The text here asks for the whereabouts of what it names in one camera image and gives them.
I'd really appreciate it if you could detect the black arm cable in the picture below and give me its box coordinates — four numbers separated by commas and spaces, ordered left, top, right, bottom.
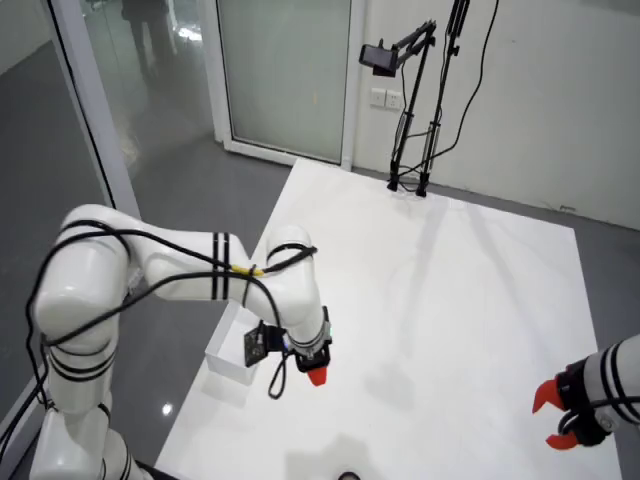
0, 222, 319, 451
557, 394, 640, 437

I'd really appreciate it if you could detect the glass partition frame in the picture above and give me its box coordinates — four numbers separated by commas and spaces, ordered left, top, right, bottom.
0, 0, 142, 451

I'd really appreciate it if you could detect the frosted glass door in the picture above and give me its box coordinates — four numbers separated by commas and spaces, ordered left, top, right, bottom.
203, 0, 362, 169

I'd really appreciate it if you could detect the black wrist camera board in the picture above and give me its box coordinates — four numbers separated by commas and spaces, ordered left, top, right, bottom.
242, 322, 286, 369

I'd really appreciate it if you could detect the black camera on boom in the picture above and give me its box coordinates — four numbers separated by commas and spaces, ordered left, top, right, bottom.
360, 42, 399, 78

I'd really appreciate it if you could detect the black boom stand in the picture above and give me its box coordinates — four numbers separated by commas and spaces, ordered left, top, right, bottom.
387, 18, 438, 193
415, 0, 472, 198

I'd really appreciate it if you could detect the black camera stand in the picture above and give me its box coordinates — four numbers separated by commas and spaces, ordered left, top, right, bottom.
397, 0, 501, 181

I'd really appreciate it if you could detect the person in dark clothes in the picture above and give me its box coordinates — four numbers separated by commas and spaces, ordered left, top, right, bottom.
121, 0, 177, 81

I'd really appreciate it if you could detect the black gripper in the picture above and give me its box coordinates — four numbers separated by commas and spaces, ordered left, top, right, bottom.
531, 360, 616, 452
294, 342, 334, 388

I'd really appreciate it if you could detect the white cardboard bin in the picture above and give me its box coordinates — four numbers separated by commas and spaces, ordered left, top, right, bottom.
204, 302, 262, 387

